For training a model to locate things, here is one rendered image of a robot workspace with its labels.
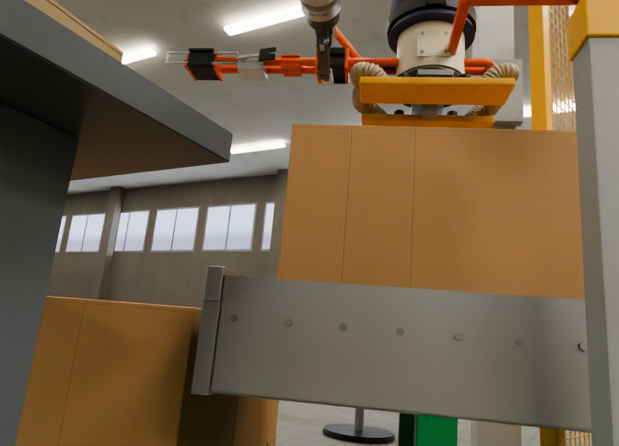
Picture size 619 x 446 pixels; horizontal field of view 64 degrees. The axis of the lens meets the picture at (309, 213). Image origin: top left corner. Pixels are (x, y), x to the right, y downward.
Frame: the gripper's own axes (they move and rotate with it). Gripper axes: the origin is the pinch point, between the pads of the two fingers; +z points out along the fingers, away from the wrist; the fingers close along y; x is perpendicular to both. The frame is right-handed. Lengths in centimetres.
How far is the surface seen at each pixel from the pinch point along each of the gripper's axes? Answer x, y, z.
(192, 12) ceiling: -206, -276, 358
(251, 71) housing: -20.5, 3.3, 1.5
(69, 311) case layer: -48, 69, -15
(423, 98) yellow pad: 23.5, 13.4, -4.6
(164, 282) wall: -484, -26, 1027
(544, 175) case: 46, 35, -16
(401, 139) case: 18.3, 28.6, -15.6
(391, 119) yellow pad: 16.4, 13.1, 8.0
